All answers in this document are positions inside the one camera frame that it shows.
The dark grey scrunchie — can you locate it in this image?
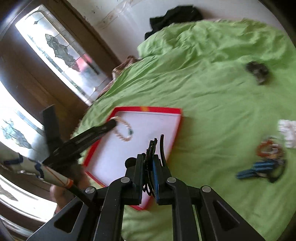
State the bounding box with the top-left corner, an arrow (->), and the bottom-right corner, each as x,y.
246,61 -> 269,85

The brown patterned blanket edge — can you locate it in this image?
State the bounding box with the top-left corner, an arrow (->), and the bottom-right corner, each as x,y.
97,55 -> 141,100

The blue hair clip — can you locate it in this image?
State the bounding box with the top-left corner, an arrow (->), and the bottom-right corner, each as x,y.
236,160 -> 265,180

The green bed sheet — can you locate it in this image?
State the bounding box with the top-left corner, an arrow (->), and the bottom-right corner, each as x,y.
75,20 -> 295,240

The stained glass window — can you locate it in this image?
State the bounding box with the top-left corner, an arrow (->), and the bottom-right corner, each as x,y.
0,4 -> 112,232

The white pearl bracelet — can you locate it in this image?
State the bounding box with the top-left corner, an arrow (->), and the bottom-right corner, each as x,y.
111,116 -> 135,142

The black cable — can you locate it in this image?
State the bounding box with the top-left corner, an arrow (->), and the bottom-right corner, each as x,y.
68,184 -> 93,207

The white cherry print scrunchie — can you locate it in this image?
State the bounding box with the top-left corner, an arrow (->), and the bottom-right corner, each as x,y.
278,120 -> 296,149

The black hair band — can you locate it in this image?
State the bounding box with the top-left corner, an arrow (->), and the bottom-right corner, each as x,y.
261,148 -> 287,183

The black flower hair claw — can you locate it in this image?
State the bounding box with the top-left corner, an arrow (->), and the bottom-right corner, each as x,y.
124,133 -> 168,196

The black garment on bed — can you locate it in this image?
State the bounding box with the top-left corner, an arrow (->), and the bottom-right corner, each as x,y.
144,6 -> 204,40

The red beaded bracelet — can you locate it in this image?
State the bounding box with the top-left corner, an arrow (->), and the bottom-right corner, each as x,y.
256,138 -> 285,159

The red shallow box tray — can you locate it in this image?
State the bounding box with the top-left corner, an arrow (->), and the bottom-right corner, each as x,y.
82,105 -> 183,212

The left hand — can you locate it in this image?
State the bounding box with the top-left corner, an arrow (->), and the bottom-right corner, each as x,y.
50,163 -> 90,214

